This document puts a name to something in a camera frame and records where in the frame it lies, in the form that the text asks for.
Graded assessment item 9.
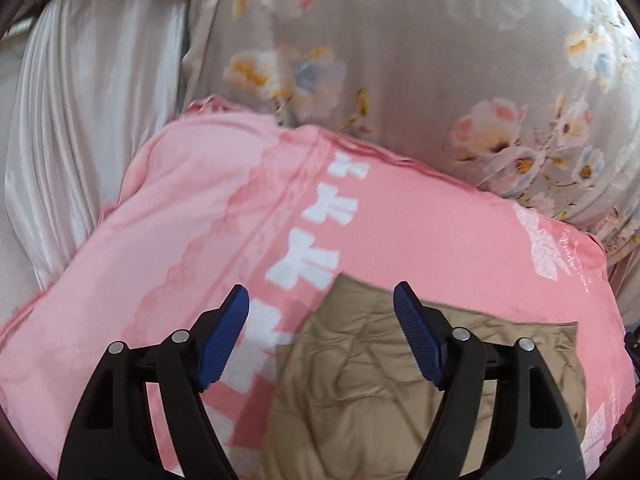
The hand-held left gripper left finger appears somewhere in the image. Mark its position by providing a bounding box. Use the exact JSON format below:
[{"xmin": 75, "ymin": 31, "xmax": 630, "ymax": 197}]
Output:
[{"xmin": 56, "ymin": 284, "xmax": 251, "ymax": 480}]

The white satin curtain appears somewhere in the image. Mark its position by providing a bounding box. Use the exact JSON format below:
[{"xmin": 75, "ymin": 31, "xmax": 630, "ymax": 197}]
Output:
[{"xmin": 0, "ymin": 0, "xmax": 203, "ymax": 323}]

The tan quilted jacket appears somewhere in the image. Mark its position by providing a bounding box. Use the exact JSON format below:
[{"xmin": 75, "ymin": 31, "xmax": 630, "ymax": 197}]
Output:
[{"xmin": 262, "ymin": 272, "xmax": 589, "ymax": 480}]

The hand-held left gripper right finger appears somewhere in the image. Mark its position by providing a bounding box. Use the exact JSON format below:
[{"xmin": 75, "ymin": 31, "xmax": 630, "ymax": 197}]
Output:
[{"xmin": 392, "ymin": 281, "xmax": 587, "ymax": 480}]

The grey floral quilt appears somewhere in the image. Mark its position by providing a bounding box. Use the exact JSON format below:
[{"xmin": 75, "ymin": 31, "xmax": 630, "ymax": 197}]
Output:
[{"xmin": 179, "ymin": 0, "xmax": 640, "ymax": 311}]

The pink blanket with white bows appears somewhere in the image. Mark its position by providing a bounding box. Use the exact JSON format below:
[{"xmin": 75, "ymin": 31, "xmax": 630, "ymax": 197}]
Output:
[{"xmin": 0, "ymin": 97, "xmax": 632, "ymax": 480}]

